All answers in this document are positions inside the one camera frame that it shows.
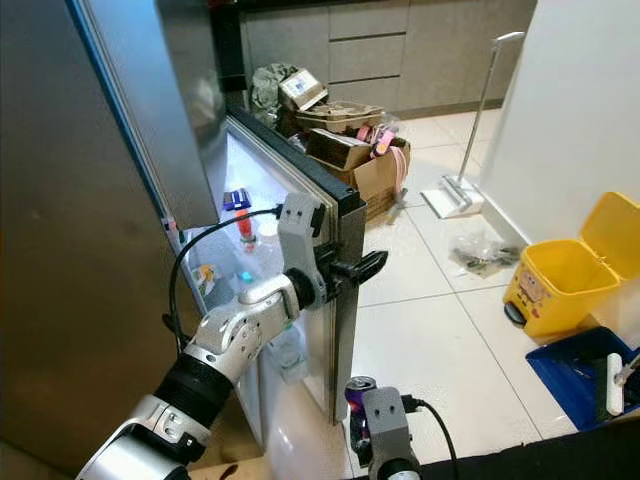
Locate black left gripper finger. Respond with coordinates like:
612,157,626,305
340,250,389,284

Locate purple drink can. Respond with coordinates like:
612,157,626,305
345,376,379,416

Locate fridge door with shelves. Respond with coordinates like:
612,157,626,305
175,105,366,426

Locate grey steel fridge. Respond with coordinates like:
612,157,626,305
0,0,231,476

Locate water bottle teal cap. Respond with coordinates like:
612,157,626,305
236,270,258,311

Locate open brown cardboard box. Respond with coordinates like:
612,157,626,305
305,128,411,221

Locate bottle with orange cap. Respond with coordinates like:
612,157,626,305
233,205,259,251

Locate white flat mop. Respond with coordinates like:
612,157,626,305
420,32,526,219

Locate dark blue packet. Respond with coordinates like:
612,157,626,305
223,188,253,211

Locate flat clear plastic bag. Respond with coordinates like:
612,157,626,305
450,232,526,279

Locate brown egg carton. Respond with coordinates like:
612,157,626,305
295,100,391,136

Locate cardboard box white label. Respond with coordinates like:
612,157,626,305
278,67,329,111

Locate green-grey bag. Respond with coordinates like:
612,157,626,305
250,63,296,126

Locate yellow pedal bin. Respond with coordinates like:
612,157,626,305
503,192,640,346

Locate grey kitchen cabinets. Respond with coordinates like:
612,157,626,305
240,0,541,116

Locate blue plastic tray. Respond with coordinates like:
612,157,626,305
525,327,640,433

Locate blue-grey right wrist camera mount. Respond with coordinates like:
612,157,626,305
360,386,411,466

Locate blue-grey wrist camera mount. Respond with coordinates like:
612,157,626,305
360,386,411,466
277,192,329,306

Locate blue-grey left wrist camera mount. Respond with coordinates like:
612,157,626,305
277,192,329,306

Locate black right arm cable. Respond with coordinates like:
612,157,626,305
400,397,461,480

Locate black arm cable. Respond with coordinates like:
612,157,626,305
400,397,461,480
163,205,283,346

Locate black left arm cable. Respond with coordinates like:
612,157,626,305
163,205,283,346

